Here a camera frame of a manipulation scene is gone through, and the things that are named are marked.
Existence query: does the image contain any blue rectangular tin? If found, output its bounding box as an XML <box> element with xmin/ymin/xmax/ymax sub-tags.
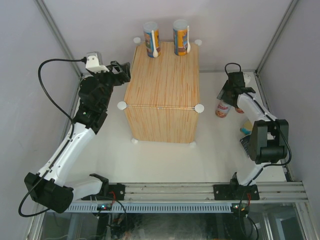
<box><xmin>239</xmin><ymin>134</ymin><xmax>251</xmax><ymax>157</ymax></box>

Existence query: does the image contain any aluminium mounting rail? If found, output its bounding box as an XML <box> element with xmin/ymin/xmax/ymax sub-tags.
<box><xmin>116</xmin><ymin>182</ymin><xmax>308</xmax><ymax>203</ymax></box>

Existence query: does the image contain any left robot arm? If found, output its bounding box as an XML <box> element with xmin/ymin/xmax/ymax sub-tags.
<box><xmin>24</xmin><ymin>61</ymin><xmax>131</xmax><ymax>214</ymax></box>

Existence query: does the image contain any blue yellow can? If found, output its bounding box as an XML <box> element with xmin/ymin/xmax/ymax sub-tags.
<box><xmin>173</xmin><ymin>19</ymin><xmax>191</xmax><ymax>57</ymax></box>

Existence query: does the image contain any wooden cabinet box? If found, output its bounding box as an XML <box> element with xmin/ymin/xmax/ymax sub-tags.
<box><xmin>122</xmin><ymin>42</ymin><xmax>204</xmax><ymax>144</ymax></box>

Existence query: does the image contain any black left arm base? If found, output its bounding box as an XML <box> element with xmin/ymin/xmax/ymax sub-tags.
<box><xmin>81</xmin><ymin>173</ymin><xmax>126</xmax><ymax>201</ymax></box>

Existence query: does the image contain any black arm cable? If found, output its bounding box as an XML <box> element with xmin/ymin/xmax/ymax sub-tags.
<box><xmin>18</xmin><ymin>58</ymin><xmax>88</xmax><ymax>217</ymax></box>
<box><xmin>224</xmin><ymin>62</ymin><xmax>293</xmax><ymax>201</ymax></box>

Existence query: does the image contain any white red label can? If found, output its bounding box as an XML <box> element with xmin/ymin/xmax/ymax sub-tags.
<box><xmin>235</xmin><ymin>108</ymin><xmax>244</xmax><ymax>114</ymax></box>
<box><xmin>215</xmin><ymin>100</ymin><xmax>232</xmax><ymax>118</ymax></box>

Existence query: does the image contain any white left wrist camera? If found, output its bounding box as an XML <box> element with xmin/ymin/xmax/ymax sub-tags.
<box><xmin>85</xmin><ymin>51</ymin><xmax>110</xmax><ymax>73</ymax></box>

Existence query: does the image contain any grey slotted cable duct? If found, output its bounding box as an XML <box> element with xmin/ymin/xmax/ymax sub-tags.
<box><xmin>66</xmin><ymin>202</ymin><xmax>233</xmax><ymax>214</ymax></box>

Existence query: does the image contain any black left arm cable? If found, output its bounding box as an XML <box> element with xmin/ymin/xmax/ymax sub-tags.
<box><xmin>18</xmin><ymin>58</ymin><xmax>88</xmax><ymax>217</ymax></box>

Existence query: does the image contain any gold rectangular tin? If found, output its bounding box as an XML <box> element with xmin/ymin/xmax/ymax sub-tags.
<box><xmin>240</xmin><ymin>120</ymin><xmax>253</xmax><ymax>135</ymax></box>

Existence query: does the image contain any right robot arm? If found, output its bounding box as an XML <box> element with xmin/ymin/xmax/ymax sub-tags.
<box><xmin>217</xmin><ymin>71</ymin><xmax>292</xmax><ymax>200</ymax></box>

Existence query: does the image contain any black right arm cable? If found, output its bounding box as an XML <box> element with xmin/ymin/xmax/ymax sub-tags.
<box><xmin>224</xmin><ymin>62</ymin><xmax>293</xmax><ymax>201</ymax></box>

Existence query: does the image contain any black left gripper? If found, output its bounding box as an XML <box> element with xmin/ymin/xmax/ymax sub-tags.
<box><xmin>90</xmin><ymin>61</ymin><xmax>131</xmax><ymax>110</ymax></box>

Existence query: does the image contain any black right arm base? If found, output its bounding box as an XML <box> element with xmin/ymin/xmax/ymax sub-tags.
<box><xmin>213</xmin><ymin>172</ymin><xmax>260</xmax><ymax>201</ymax></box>

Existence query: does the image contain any blue can with spoon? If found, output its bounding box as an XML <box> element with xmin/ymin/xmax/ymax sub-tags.
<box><xmin>143</xmin><ymin>21</ymin><xmax>161</xmax><ymax>58</ymax></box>

